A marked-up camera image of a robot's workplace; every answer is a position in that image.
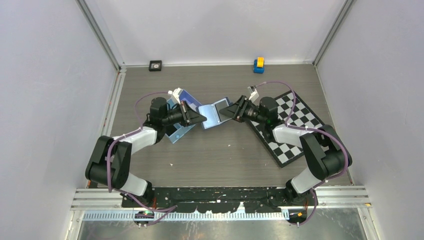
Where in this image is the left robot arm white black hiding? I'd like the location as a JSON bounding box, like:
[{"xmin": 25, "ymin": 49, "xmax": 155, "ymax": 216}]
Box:
[{"xmin": 85, "ymin": 97, "xmax": 207, "ymax": 207}]

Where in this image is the small black square box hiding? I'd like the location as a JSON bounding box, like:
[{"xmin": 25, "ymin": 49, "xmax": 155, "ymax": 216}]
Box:
[{"xmin": 148, "ymin": 60, "xmax": 163, "ymax": 72}]

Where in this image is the blue three-compartment organizer tray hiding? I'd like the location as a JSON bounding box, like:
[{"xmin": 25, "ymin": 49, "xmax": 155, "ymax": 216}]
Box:
[{"xmin": 148, "ymin": 88, "xmax": 203, "ymax": 145}]

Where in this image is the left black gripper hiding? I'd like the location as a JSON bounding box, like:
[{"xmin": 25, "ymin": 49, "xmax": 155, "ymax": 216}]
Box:
[{"xmin": 162, "ymin": 101, "xmax": 207, "ymax": 128}]

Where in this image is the blue and yellow toy car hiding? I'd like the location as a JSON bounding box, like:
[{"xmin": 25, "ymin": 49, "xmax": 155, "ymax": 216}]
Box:
[{"xmin": 253, "ymin": 57, "xmax": 265, "ymax": 74}]

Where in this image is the black and white checkerboard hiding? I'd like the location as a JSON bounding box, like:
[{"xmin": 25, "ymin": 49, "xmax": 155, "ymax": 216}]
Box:
[{"xmin": 247, "ymin": 91, "xmax": 324, "ymax": 168}]

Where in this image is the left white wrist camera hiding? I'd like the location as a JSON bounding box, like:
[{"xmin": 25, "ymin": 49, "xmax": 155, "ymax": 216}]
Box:
[{"xmin": 167, "ymin": 87, "xmax": 184, "ymax": 105}]

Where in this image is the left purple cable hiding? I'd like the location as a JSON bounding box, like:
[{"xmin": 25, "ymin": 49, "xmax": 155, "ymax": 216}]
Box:
[{"xmin": 106, "ymin": 92, "xmax": 176, "ymax": 213}]

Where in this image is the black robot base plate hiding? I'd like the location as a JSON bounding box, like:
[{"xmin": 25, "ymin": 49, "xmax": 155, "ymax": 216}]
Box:
[{"xmin": 119, "ymin": 186, "xmax": 318, "ymax": 214}]

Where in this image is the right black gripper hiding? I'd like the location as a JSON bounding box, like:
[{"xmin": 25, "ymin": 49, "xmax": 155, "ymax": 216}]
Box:
[{"xmin": 220, "ymin": 95, "xmax": 267, "ymax": 125}]

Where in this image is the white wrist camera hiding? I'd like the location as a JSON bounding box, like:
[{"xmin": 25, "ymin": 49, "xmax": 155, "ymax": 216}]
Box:
[
  {"xmin": 247, "ymin": 85, "xmax": 259, "ymax": 102},
  {"xmin": 167, "ymin": 87, "xmax": 184, "ymax": 105}
]

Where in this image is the blue card holder wallet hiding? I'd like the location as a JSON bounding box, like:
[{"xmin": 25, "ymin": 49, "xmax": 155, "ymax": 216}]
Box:
[{"xmin": 196, "ymin": 97, "xmax": 232, "ymax": 130}]

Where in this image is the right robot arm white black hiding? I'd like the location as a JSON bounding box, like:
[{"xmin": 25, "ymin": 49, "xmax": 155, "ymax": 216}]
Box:
[{"xmin": 219, "ymin": 95, "xmax": 352, "ymax": 205}]

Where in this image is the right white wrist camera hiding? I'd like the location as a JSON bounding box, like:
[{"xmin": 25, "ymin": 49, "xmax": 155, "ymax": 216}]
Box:
[{"xmin": 247, "ymin": 85, "xmax": 259, "ymax": 102}]

